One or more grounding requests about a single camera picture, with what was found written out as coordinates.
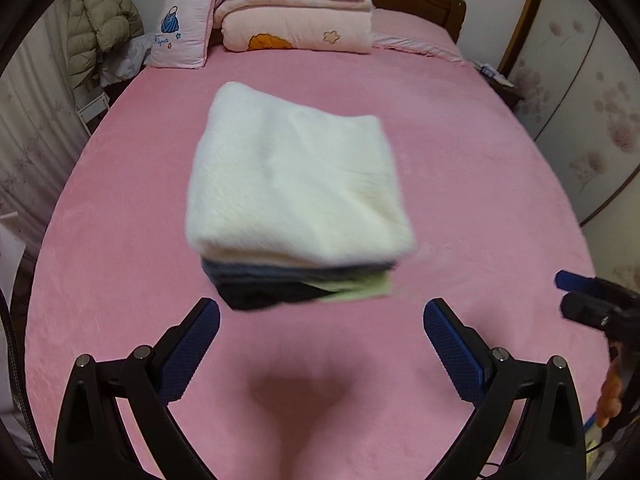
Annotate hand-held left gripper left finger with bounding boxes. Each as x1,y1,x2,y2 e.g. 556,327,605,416
52,297,221,480

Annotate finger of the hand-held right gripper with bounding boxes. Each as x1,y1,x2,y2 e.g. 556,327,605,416
555,269,640,307
560,290,627,332

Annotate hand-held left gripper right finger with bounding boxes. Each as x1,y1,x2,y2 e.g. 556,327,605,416
423,297,587,480

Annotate white fluffy towel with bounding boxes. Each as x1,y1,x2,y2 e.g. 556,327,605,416
184,81,416,267

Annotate folded dark clothes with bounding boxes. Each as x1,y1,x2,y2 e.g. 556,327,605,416
214,279,327,312

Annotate person's right hand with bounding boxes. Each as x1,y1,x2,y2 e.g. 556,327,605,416
597,344,624,429

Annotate folded light green garment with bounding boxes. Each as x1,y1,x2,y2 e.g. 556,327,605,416
304,272,394,306

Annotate folded blue jeans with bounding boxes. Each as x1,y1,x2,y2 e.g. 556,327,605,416
200,254,402,287

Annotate pink bed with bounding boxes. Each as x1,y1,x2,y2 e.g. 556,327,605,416
22,7,608,480

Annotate floral wardrobe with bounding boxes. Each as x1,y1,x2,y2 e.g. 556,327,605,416
497,0,640,281

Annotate dark wooden nightstand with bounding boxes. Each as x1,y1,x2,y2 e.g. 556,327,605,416
470,60,527,112

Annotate small box on nightstand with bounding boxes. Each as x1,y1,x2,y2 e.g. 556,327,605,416
477,62,515,87

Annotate white storage rack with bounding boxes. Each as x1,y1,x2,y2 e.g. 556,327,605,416
74,91,112,137

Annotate flat pink pillow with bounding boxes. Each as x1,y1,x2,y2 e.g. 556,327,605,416
371,7,470,67

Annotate grey plastic bag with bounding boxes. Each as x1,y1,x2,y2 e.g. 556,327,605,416
97,34,153,88

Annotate wooden headboard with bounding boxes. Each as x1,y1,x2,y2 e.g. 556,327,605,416
179,0,469,45

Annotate pink pillow with blue print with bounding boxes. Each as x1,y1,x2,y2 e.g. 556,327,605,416
144,0,217,69

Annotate folded pink quilt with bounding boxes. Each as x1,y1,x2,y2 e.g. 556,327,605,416
219,0,375,56

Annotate beige puffer jacket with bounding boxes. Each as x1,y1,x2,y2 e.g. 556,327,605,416
66,0,146,92

